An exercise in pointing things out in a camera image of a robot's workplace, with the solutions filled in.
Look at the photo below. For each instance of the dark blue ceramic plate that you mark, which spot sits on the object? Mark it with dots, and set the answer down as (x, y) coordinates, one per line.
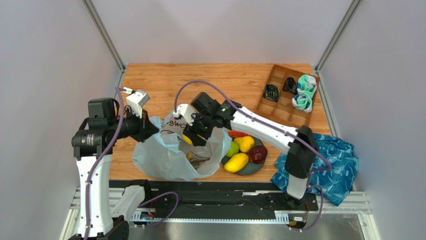
(250, 168)

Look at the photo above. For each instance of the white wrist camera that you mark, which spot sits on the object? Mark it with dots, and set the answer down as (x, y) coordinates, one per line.
(136, 101)
(185, 111)

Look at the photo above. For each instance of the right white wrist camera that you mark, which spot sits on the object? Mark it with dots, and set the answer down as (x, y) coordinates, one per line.
(185, 111)

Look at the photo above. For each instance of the yellow fake mango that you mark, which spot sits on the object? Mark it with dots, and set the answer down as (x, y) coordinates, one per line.
(236, 163)

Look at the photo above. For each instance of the green fake pear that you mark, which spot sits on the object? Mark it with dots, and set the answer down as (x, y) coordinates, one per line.
(234, 149)

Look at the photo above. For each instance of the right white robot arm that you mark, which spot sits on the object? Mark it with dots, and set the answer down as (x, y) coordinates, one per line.
(204, 114)

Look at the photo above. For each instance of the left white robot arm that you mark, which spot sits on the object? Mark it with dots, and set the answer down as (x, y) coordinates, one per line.
(93, 147)

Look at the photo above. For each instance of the black rolled sock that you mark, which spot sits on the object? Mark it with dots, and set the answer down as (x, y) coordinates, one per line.
(290, 86)

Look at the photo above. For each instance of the blue patterned cloth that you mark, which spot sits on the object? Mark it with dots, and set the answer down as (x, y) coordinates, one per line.
(336, 183)

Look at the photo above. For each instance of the teal white rolled sock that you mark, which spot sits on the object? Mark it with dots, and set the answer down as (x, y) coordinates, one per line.
(307, 85)

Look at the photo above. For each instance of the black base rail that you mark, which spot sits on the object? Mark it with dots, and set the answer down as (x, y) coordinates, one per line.
(220, 200)

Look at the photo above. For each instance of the dark red fake fruit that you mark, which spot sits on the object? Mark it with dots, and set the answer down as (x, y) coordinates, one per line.
(257, 154)

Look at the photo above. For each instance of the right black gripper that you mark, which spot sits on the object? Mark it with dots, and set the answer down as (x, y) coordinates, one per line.
(194, 133)

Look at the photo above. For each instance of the yellow fake pear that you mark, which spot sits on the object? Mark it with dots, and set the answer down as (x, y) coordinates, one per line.
(245, 143)

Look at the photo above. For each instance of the light blue plastic bag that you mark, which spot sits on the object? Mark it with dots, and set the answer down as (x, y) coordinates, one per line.
(163, 155)

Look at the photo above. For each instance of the dark rolled sock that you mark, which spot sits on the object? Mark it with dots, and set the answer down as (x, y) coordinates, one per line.
(271, 92)

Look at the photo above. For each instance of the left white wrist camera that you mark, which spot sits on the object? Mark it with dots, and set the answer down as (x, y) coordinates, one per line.
(136, 101)

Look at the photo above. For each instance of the yellow fake lemon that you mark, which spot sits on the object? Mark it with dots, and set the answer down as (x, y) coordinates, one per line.
(194, 139)

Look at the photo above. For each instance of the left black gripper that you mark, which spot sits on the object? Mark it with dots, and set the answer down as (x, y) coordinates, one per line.
(145, 128)

